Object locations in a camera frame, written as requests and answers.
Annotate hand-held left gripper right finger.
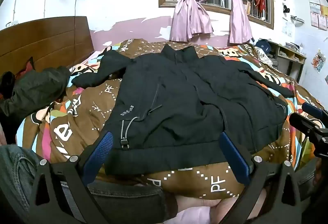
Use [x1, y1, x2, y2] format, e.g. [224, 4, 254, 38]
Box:
[220, 132, 303, 224]

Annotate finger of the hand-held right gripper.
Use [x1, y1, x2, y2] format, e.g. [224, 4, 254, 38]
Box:
[289, 112, 328, 140]
[301, 103, 328, 119]

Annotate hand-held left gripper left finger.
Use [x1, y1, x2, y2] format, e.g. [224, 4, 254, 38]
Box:
[28, 131, 114, 224]

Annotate black jacket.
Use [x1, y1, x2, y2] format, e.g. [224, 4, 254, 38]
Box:
[71, 44, 295, 176]

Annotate brown printed blanket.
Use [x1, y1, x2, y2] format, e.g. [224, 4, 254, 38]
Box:
[16, 39, 325, 200]

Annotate person's jeans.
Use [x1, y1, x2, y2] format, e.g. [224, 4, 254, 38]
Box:
[0, 144, 178, 224]

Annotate wooden shelf unit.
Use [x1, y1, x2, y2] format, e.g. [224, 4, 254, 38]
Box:
[265, 40, 307, 84]

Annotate pink bed sheet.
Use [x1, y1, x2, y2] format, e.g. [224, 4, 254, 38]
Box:
[164, 187, 268, 224]

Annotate white patterned cloth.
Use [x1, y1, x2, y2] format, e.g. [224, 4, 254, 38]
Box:
[255, 49, 273, 67]

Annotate blue cap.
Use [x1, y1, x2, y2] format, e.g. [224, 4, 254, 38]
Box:
[254, 39, 271, 54]

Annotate dark green jacket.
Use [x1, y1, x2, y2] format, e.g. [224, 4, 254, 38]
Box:
[0, 65, 72, 118]

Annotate wooden headboard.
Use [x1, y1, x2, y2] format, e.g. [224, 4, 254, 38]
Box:
[0, 16, 94, 76]

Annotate colourful wall sticker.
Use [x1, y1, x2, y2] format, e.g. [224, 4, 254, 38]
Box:
[311, 50, 326, 73]

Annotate wall paper sheets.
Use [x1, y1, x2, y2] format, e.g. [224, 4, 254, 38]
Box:
[308, 0, 328, 31]

